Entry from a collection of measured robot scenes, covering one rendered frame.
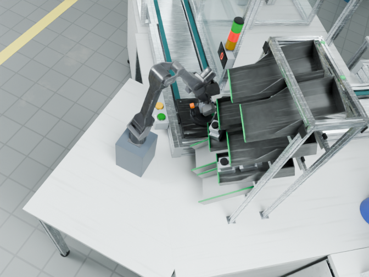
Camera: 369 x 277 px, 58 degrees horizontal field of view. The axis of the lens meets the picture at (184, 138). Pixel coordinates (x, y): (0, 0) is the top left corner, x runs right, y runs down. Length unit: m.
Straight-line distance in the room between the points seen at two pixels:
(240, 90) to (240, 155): 0.22
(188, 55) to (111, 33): 1.60
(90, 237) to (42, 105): 1.68
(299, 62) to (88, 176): 1.04
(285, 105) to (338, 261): 0.92
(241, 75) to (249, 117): 0.17
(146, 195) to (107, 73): 1.78
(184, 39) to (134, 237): 1.24
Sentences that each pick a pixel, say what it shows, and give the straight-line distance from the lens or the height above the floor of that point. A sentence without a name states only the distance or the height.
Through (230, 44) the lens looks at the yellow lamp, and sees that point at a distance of 1.62.
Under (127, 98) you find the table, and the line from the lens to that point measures 1.87.
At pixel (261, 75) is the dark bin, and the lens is 1.14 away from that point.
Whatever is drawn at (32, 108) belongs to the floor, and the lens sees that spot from 2.98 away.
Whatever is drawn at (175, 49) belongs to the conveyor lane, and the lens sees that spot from 2.08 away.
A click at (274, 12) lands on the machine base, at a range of 2.72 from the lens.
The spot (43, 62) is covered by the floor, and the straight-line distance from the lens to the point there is 3.30.
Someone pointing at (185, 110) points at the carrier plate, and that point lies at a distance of 1.71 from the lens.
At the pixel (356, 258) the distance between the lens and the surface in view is 1.83.
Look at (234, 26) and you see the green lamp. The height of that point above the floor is 1.39.
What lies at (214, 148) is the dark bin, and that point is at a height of 1.22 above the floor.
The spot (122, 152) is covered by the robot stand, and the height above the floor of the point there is 1.02.
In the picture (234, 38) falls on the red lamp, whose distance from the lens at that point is 1.59.
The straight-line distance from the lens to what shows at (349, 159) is 2.06.
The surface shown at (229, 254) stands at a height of 0.86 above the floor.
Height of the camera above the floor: 2.32
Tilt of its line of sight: 57 degrees down
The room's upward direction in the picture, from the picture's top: 16 degrees clockwise
